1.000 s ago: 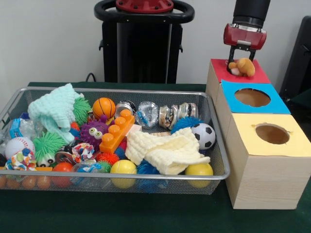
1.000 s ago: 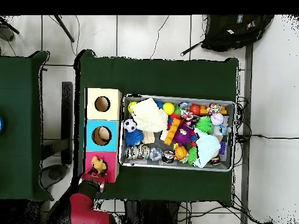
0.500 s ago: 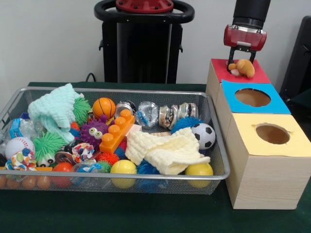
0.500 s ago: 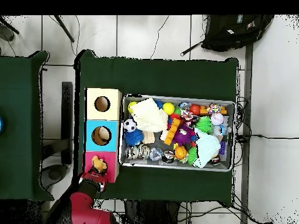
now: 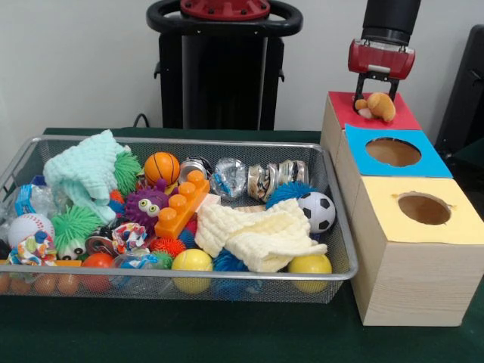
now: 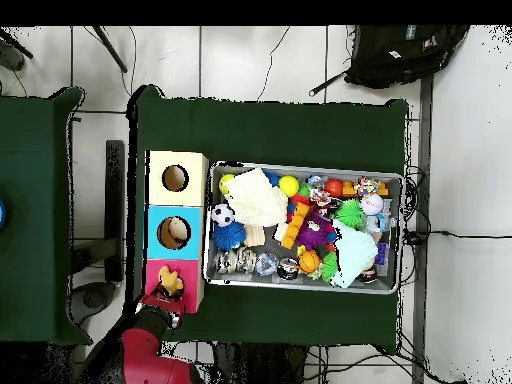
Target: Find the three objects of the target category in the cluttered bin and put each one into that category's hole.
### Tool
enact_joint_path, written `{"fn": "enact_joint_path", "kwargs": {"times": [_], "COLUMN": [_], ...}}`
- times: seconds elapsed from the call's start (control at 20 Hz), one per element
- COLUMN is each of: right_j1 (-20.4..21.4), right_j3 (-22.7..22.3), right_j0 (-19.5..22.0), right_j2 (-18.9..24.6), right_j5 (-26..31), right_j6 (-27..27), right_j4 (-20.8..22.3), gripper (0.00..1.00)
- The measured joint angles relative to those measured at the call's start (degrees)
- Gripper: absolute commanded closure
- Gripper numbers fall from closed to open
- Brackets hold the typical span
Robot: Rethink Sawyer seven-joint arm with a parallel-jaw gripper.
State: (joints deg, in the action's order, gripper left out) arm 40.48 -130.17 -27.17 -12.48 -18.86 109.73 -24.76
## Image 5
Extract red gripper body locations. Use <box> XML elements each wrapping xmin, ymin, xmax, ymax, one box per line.
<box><xmin>347</xmin><ymin>37</ymin><xmax>417</xmax><ymax>81</ymax></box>

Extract brown plush dog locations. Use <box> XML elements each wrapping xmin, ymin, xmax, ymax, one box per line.
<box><xmin>354</xmin><ymin>92</ymin><xmax>397</xmax><ymax>123</ymax></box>

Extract cream waffle cloth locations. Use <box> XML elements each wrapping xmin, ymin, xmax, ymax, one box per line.
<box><xmin>194</xmin><ymin>198</ymin><xmax>328</xmax><ymax>273</ymax></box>

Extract mint green waffle cloth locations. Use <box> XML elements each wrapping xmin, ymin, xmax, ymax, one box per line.
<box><xmin>42</xmin><ymin>129</ymin><xmax>132</xmax><ymax>225</ymax></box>

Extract silver mesh bin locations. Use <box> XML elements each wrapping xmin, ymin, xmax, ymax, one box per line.
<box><xmin>0</xmin><ymin>135</ymin><xmax>359</xmax><ymax>306</ymax></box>

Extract wooden box three holes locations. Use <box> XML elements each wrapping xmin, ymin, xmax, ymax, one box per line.
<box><xmin>319</xmin><ymin>91</ymin><xmax>484</xmax><ymax>327</ymax></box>

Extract black upright panel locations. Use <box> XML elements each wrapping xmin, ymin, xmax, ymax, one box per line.
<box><xmin>433</xmin><ymin>24</ymin><xmax>484</xmax><ymax>154</ymax></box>

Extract dark green table cloth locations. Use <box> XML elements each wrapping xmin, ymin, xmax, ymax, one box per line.
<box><xmin>0</xmin><ymin>127</ymin><xmax>484</xmax><ymax>363</ymax></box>
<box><xmin>450</xmin><ymin>138</ymin><xmax>484</xmax><ymax>162</ymax></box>

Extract crushed printed metal can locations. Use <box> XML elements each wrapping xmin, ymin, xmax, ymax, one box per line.
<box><xmin>275</xmin><ymin>160</ymin><xmax>309</xmax><ymax>187</ymax></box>

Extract black white soccer ball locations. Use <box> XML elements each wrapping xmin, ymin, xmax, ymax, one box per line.
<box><xmin>298</xmin><ymin>191</ymin><xmax>337</xmax><ymax>233</ymax></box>

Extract silver metal can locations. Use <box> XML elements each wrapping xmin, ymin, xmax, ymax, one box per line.
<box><xmin>247</xmin><ymin>164</ymin><xmax>279</xmax><ymax>202</ymax></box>

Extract plain yellow ball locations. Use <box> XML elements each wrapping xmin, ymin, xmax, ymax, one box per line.
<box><xmin>287</xmin><ymin>253</ymin><xmax>334</xmax><ymax>294</ymax></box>

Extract orange toy basketball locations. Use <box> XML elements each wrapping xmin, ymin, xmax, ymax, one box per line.
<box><xmin>144</xmin><ymin>151</ymin><xmax>181</xmax><ymax>187</ymax></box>

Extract orange toy building block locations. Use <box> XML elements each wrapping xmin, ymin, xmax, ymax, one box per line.
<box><xmin>154</xmin><ymin>169</ymin><xmax>211</xmax><ymax>240</ymax></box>

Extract yellow seamed ball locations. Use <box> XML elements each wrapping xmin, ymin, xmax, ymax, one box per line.
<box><xmin>170</xmin><ymin>248</ymin><xmax>214</xmax><ymax>294</ymax></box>

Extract purple spiky monster toy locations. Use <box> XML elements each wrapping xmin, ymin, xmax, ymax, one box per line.
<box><xmin>124</xmin><ymin>179</ymin><xmax>178</xmax><ymax>236</ymax></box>

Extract white baseball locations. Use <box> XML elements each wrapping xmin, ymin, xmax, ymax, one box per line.
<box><xmin>7</xmin><ymin>213</ymin><xmax>56</xmax><ymax>249</ymax></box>

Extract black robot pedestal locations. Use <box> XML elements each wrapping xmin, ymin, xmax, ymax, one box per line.
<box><xmin>146</xmin><ymin>0</ymin><xmax>303</xmax><ymax>132</ymax></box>

